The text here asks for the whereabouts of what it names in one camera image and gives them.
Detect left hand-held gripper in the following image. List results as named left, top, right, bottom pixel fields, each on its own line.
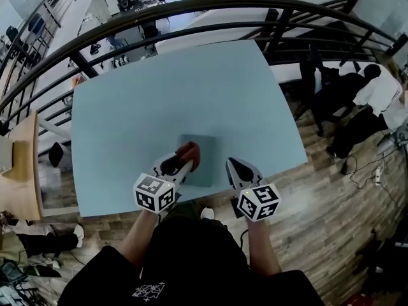
left=133, top=153, right=193, bottom=215

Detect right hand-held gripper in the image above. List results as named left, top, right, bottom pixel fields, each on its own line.
left=225, top=157, right=282, bottom=223

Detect red-brown sponge block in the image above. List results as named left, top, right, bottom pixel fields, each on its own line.
left=174, top=141, right=201, bottom=173

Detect grey-blue pad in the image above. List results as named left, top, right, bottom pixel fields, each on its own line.
left=177, top=134, right=217, bottom=188

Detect person's left forearm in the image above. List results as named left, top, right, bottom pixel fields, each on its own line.
left=120, top=208, right=160, bottom=270

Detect person's right forearm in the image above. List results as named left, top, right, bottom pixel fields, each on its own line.
left=245, top=218, right=282, bottom=277

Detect person's dark olive trousers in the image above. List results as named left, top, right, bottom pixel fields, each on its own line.
left=164, top=201, right=226, bottom=228

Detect person's black t-shirt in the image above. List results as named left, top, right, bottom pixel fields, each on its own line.
left=57, top=217, right=326, bottom=306

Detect grey waste bin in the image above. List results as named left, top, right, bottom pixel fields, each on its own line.
left=48, top=142, right=73, bottom=171

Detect black desk chair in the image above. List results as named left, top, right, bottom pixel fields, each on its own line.
left=299, top=43, right=367, bottom=136

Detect black office chair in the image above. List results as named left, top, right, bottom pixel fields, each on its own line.
left=140, top=20, right=159, bottom=49

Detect light wooden desk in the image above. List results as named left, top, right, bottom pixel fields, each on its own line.
left=0, top=112, right=42, bottom=221

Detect white block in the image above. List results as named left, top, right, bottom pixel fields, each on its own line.
left=0, top=135, right=15, bottom=173

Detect black floor equipment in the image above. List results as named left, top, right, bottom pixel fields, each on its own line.
left=356, top=228, right=408, bottom=299

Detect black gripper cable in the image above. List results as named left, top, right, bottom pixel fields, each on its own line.
left=238, top=229, right=249, bottom=252

